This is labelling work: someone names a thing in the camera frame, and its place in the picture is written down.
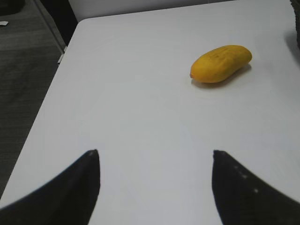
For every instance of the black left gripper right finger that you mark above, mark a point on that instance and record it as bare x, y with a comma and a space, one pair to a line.
242, 198

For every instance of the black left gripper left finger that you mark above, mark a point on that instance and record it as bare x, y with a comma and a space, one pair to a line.
67, 199

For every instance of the black wicker basket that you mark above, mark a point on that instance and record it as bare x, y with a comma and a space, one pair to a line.
296, 7

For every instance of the orange yellow mango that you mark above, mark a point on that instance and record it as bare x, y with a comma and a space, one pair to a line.
219, 64

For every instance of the grey metal table leg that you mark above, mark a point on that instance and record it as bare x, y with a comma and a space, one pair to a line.
47, 25

